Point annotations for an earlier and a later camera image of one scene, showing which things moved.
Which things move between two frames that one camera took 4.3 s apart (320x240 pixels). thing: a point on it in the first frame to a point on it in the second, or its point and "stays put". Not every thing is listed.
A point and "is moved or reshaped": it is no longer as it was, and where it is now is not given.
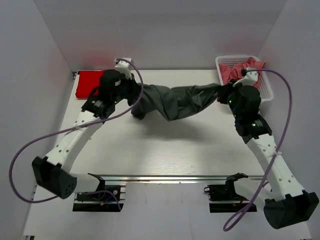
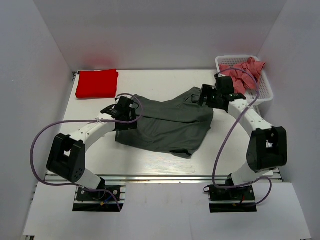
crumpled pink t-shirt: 228,73 stays put
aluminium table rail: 172,179 stays put
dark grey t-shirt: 169,103 is moved or reshaped
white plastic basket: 264,86 stays put
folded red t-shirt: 88,80 stays put
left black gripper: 135,88 to 127,126
